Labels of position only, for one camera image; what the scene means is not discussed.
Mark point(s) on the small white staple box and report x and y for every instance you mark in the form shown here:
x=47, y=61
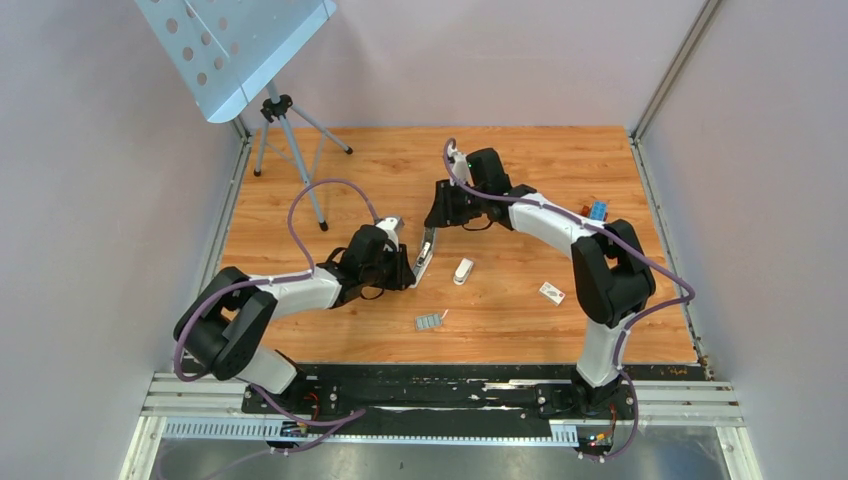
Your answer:
x=552, y=293

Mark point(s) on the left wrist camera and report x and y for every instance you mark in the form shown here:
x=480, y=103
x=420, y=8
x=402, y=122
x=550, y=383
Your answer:
x=392, y=226

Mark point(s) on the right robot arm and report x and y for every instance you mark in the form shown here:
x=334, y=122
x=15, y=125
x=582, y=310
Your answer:
x=613, y=281

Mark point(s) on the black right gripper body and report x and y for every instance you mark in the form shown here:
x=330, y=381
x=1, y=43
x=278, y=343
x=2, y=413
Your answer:
x=458, y=204

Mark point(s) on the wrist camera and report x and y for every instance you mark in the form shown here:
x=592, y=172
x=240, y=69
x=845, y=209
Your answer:
x=392, y=226
x=459, y=168

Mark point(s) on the white stapler tray piece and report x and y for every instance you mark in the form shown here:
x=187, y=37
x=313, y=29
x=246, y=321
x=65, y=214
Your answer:
x=463, y=271

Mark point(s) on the light blue music stand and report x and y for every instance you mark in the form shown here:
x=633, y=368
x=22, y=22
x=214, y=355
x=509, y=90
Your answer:
x=229, y=52

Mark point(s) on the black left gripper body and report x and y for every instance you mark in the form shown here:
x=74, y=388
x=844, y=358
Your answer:
x=388, y=272

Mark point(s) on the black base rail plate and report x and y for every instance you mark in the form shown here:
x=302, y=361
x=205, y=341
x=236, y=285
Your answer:
x=472, y=401

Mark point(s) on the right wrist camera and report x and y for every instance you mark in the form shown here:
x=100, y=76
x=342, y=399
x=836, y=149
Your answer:
x=459, y=168

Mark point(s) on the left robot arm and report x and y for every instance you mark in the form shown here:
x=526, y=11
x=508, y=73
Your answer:
x=224, y=326

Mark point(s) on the colourful toy block car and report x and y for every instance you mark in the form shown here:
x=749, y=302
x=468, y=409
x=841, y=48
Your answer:
x=597, y=211

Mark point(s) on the white staple tray with staples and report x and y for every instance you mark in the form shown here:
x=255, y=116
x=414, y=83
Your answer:
x=429, y=321

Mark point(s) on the light blue white stapler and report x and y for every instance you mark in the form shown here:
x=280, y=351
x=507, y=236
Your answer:
x=424, y=256

